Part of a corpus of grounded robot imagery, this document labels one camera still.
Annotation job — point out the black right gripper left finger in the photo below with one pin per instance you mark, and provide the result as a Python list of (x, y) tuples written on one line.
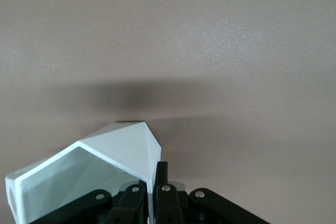
[(131, 203)]

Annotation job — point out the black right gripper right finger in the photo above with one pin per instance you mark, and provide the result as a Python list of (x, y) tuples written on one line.
[(170, 203)]

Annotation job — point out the white faceted cup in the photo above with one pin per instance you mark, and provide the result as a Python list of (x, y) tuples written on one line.
[(126, 142)]

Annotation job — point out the brown table cover sheet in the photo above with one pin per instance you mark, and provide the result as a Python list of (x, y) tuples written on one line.
[(168, 24)]

